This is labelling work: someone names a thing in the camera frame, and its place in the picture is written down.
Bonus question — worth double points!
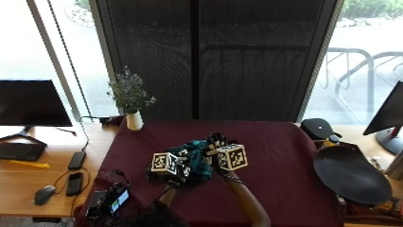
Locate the black keyboard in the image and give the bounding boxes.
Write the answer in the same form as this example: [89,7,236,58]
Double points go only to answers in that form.
[0,142,48,163]

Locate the black phone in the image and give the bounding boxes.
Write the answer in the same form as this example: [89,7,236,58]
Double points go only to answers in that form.
[65,171,84,198]

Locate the grey computer mouse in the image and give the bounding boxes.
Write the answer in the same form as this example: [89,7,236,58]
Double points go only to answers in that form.
[34,184,59,206]

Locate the black round chair seat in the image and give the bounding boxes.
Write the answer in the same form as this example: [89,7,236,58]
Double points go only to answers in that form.
[313,141,394,206]

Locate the maroon tablecloth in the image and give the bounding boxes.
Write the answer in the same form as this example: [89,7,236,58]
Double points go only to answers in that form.
[75,118,346,227]

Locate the black computer monitor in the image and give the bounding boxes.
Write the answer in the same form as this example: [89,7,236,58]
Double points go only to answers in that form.
[362,80,403,155]
[0,79,75,147]

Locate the teal patterned cloth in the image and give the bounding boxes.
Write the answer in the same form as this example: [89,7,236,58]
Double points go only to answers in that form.
[168,139,217,183]

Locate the dark roller blind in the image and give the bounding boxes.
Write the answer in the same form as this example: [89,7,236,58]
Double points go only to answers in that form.
[88,0,345,123]

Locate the person's left hand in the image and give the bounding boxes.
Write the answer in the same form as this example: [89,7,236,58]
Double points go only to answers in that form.
[147,148,194,187]

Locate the black cable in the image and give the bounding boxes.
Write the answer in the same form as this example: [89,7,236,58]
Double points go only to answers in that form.
[53,121,92,218]

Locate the grey metal bike rack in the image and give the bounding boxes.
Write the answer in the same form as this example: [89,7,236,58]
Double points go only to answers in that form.
[334,51,403,105]
[318,46,375,118]

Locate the blind bead cord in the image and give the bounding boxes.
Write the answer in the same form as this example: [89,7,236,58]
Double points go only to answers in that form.
[44,0,93,118]

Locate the white marker cube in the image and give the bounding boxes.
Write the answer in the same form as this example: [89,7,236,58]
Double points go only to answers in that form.
[216,143,249,172]
[151,151,181,176]

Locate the person's right hand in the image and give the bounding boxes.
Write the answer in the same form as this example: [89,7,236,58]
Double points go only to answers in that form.
[202,131,249,173]

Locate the bunch of small purple flowers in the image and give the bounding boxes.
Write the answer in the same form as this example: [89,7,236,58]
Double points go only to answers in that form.
[107,65,157,115]

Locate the black device with lit screen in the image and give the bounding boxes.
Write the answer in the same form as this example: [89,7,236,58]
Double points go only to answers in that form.
[84,185,131,220]

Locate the yellow flat strip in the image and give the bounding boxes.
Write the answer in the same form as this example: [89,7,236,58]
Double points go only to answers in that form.
[10,159,52,169]

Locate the white vase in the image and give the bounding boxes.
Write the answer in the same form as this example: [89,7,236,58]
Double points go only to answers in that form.
[125,109,145,132]

